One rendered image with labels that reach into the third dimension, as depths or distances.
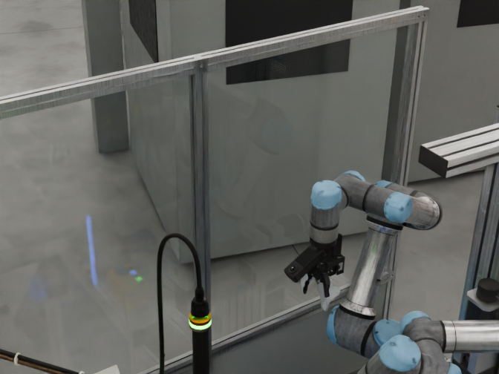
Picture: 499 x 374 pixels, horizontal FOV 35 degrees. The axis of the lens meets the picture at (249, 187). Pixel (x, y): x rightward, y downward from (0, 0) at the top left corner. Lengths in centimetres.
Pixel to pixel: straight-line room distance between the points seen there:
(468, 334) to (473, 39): 384
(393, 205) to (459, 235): 335
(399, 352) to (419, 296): 307
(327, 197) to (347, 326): 62
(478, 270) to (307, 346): 100
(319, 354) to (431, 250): 215
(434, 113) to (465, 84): 29
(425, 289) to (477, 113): 155
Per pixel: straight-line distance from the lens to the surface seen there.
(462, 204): 575
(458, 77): 564
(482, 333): 193
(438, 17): 539
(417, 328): 189
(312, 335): 309
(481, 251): 228
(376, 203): 207
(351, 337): 252
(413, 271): 498
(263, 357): 298
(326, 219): 205
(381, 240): 249
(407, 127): 289
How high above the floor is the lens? 284
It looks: 30 degrees down
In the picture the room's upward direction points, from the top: 1 degrees clockwise
